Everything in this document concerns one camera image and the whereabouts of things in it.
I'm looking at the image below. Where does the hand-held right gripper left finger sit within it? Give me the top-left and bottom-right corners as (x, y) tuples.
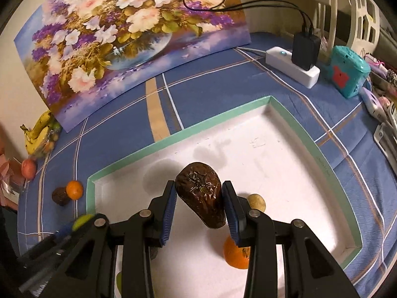
(51, 180), (178, 298)

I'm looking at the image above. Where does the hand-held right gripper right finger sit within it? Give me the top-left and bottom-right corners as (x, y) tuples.
(222, 181), (362, 298)

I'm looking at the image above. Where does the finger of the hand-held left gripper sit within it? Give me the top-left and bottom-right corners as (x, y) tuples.
(17, 223), (90, 294)

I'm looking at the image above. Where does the brown kiwi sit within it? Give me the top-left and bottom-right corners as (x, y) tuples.
(247, 194), (266, 213)

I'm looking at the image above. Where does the orange mandarin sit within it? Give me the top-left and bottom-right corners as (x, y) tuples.
(224, 235), (252, 269)
(66, 181), (84, 200)

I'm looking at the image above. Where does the white tray with green rim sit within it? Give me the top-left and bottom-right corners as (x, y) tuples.
(85, 96), (364, 298)

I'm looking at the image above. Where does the red peach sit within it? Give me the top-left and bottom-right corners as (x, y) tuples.
(21, 158), (38, 179)

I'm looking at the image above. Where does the small decorative fruit cluster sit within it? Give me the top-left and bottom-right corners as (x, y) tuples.
(34, 121), (63, 159)

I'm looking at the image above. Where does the yellow banana bunch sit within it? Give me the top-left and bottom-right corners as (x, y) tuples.
(20, 110), (53, 156)

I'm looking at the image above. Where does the white power strip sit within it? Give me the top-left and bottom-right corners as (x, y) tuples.
(266, 46), (321, 88)

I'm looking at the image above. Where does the flower painting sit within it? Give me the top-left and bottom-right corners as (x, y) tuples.
(14, 0), (252, 132)

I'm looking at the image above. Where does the white purple handheld device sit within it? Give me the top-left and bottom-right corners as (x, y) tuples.
(360, 87), (388, 121)

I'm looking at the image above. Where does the black charger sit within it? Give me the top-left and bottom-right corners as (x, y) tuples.
(292, 32), (321, 71)

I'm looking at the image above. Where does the teal toy box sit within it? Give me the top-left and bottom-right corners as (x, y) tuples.
(329, 45), (371, 99)

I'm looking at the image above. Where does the white power strip cord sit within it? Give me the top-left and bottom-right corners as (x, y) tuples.
(237, 46), (268, 54)

